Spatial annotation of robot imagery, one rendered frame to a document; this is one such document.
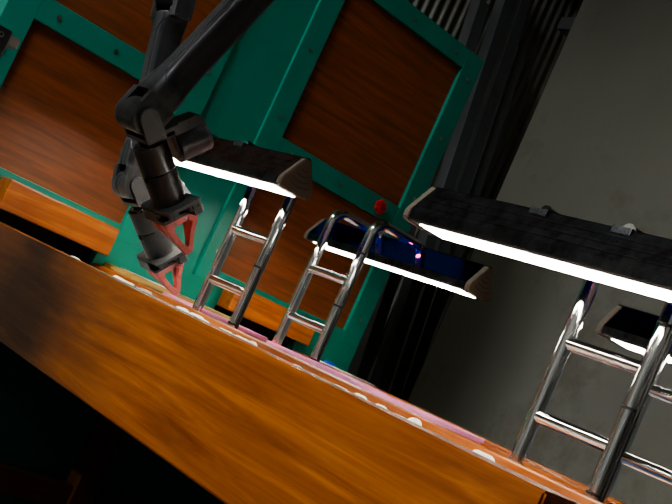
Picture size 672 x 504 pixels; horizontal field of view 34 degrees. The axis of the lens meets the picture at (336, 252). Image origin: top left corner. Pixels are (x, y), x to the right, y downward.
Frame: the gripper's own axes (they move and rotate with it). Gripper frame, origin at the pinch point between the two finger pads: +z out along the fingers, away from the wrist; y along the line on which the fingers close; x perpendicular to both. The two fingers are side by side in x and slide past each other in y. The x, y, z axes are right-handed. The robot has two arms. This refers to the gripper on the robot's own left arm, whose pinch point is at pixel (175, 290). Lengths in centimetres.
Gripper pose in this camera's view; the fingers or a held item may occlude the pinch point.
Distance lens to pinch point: 230.1
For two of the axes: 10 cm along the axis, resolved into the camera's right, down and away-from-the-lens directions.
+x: -7.5, 4.8, -4.7
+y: -6.0, -1.8, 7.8
